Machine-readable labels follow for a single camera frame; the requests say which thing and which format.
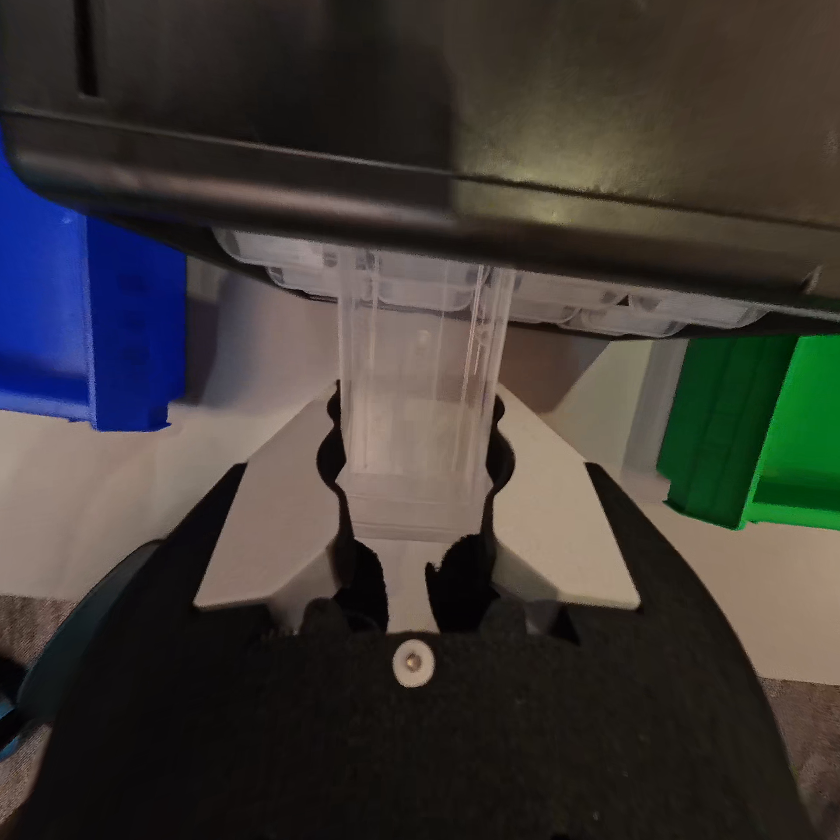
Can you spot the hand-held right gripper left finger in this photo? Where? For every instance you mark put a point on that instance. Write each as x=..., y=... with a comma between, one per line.
x=275, y=525

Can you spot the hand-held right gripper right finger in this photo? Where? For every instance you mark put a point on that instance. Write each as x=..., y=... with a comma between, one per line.
x=558, y=525

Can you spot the clear plastic drawer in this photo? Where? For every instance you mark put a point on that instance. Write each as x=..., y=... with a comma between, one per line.
x=413, y=407

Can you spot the set of clear cabinet drawers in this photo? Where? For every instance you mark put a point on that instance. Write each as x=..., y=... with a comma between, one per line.
x=590, y=302

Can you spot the blue plastic bin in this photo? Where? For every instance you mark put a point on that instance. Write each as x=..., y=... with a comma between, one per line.
x=65, y=315

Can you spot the black drawer cabinet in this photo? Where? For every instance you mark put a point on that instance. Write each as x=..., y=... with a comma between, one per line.
x=328, y=98

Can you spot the green plastic bin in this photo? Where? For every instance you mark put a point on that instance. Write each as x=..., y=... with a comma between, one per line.
x=735, y=426

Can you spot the dark teal round object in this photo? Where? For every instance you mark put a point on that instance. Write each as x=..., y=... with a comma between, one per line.
x=72, y=630

